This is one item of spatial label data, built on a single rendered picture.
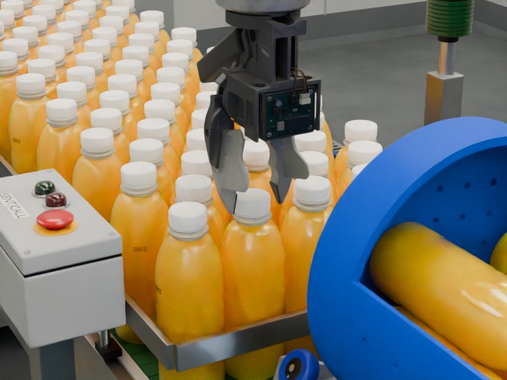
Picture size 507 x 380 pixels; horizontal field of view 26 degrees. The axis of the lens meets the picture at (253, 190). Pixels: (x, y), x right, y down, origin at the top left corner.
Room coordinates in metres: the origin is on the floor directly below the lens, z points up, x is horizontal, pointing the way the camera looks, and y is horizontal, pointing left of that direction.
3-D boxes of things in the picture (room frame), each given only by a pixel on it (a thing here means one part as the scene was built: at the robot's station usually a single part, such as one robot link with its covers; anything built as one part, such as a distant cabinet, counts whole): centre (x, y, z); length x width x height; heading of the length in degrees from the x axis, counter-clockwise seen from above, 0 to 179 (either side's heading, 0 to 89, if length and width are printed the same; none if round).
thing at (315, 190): (1.07, -0.06, 1.09); 0.04 x 0.04 x 0.02
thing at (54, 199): (1.03, 0.20, 1.11); 0.02 x 0.02 x 0.01
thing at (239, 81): (1.01, -0.01, 1.25); 0.09 x 0.08 x 0.12; 28
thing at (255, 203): (1.04, 0.00, 1.09); 0.04 x 0.04 x 0.02
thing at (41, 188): (1.06, 0.22, 1.11); 0.02 x 0.02 x 0.01
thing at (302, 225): (1.07, -0.06, 0.99); 0.07 x 0.07 x 0.19
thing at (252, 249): (1.04, 0.00, 0.99); 0.07 x 0.07 x 0.19
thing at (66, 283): (1.02, 0.22, 1.05); 0.20 x 0.10 x 0.10; 28
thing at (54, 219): (0.97, 0.19, 1.11); 0.04 x 0.04 x 0.01
